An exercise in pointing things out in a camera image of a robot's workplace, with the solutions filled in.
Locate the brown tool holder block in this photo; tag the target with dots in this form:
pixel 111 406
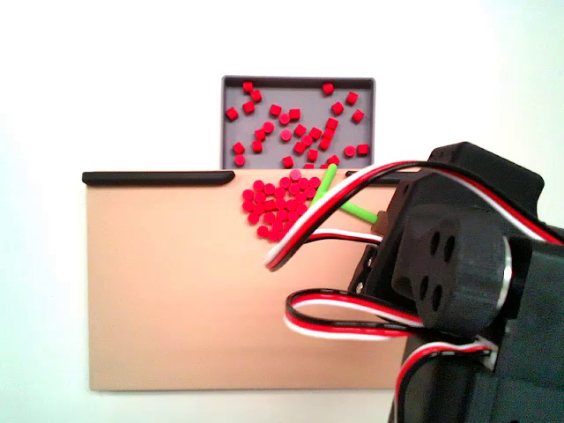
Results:
pixel 381 222

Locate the green T-shaped pusher tool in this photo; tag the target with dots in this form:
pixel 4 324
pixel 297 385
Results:
pixel 328 178

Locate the grey rectangular container tray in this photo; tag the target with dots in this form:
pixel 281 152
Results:
pixel 308 99

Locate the beige flat board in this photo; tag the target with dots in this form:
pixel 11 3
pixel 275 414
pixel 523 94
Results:
pixel 176 286

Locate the black foam edge rail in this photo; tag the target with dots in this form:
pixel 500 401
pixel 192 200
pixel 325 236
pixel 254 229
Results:
pixel 154 178
pixel 390 181

